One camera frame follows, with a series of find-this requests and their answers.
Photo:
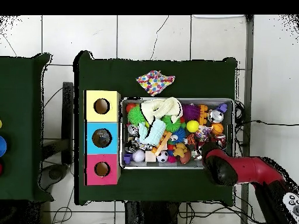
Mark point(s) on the mint green cloth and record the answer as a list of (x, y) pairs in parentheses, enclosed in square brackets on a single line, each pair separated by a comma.
[(153, 131)]

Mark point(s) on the cream cloth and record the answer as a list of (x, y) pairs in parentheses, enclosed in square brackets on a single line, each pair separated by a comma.
[(159, 108)]

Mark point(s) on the orange plastic toy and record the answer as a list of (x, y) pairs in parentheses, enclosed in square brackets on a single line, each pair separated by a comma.
[(162, 143)]

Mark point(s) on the polka dot cloth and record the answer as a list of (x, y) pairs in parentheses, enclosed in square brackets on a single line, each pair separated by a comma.
[(155, 81)]

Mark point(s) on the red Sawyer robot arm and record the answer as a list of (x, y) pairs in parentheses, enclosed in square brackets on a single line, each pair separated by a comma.
[(243, 170)]

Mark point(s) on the wooden box with three holes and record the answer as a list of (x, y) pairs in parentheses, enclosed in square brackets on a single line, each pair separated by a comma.
[(89, 128)]

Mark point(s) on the green spiky ball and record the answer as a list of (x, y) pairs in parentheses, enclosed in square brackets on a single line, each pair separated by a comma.
[(136, 115), (172, 122)]

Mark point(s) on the purple spiky ball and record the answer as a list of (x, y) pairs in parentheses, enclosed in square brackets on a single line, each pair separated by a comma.
[(190, 112)]

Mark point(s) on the yellow ball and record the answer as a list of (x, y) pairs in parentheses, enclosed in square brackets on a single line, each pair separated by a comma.
[(193, 126)]

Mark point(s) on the orange long plastic block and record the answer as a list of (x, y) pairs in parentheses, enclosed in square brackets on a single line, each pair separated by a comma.
[(203, 114)]

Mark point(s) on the dark green tablecloth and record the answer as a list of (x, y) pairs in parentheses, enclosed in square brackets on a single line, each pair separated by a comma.
[(107, 74)]

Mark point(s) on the silver tin can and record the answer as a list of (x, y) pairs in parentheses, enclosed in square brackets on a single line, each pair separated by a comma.
[(216, 115)]

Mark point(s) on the small orange basketball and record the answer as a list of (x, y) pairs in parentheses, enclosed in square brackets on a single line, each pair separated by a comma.
[(217, 128)]

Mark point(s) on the black upright panel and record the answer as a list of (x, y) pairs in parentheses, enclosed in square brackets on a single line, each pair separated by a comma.
[(68, 121)]

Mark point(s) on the side table with green cloth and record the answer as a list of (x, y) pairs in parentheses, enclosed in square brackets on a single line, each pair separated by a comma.
[(23, 116)]

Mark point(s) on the blue round object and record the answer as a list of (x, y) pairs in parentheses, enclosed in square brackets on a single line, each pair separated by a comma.
[(2, 145)]

